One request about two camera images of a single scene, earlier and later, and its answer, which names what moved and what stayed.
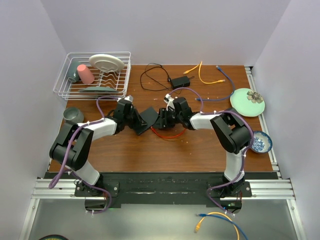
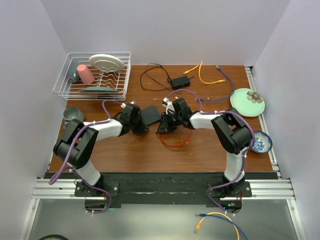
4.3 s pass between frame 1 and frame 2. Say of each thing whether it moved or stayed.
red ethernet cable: moved
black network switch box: stayed
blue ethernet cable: stayed
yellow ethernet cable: stayed
